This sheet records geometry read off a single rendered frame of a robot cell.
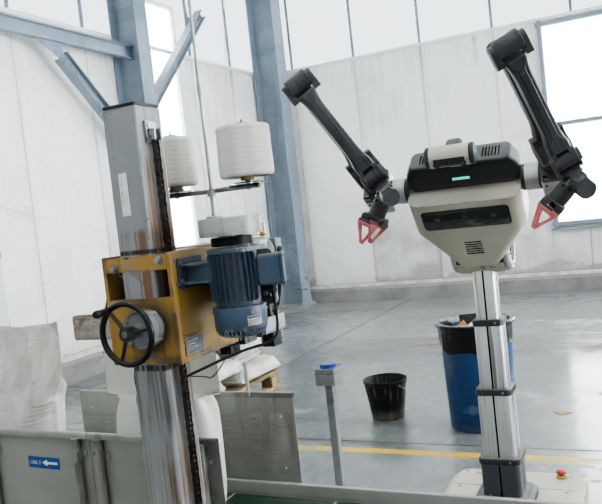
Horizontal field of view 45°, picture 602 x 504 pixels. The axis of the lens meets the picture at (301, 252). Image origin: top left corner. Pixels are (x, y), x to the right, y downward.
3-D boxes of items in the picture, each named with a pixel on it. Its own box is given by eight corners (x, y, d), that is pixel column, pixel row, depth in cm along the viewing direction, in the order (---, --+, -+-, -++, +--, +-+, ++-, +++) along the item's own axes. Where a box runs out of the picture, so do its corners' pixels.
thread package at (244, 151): (285, 176, 220) (278, 120, 219) (258, 176, 205) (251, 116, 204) (238, 183, 227) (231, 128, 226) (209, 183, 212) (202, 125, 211)
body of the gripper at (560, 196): (541, 199, 212) (558, 179, 210) (544, 199, 221) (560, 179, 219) (559, 213, 210) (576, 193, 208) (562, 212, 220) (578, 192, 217)
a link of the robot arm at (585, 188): (574, 143, 210) (547, 159, 212) (589, 154, 200) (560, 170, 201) (590, 177, 214) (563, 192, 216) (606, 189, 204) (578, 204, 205)
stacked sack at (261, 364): (283, 369, 604) (281, 351, 603) (244, 391, 544) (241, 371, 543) (239, 370, 623) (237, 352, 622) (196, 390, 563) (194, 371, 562)
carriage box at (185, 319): (244, 340, 228) (232, 241, 226) (182, 366, 197) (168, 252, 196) (179, 342, 238) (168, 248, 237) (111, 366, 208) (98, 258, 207)
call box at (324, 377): (344, 380, 264) (342, 364, 264) (335, 386, 257) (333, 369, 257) (324, 380, 268) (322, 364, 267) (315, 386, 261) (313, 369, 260)
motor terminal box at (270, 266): (289, 289, 209) (284, 249, 208) (288, 292, 199) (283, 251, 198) (260, 292, 209) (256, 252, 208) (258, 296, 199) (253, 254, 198)
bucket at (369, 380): (416, 410, 487) (412, 372, 486) (403, 424, 461) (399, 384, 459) (375, 409, 500) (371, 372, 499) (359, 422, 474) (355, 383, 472)
